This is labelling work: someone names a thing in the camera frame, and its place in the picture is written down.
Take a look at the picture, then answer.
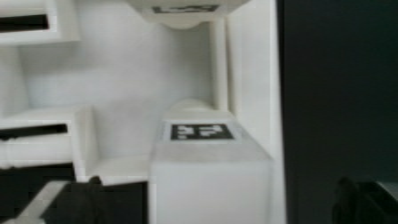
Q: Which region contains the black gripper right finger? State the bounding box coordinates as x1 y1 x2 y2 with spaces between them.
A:
333 177 398 224

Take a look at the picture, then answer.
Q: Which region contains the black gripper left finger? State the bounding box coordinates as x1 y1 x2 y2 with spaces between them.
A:
42 176 109 224

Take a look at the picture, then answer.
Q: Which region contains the white chair seat part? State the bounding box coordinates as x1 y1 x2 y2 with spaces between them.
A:
0 0 226 185

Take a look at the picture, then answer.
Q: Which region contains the white chair leg with tag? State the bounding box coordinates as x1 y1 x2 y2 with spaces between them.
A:
127 0 251 29

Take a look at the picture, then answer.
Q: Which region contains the white chair leg peg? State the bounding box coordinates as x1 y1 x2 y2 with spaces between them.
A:
0 134 72 169

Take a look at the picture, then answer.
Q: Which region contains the white U-shaped obstacle fence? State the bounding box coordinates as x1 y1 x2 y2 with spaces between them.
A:
226 0 288 224

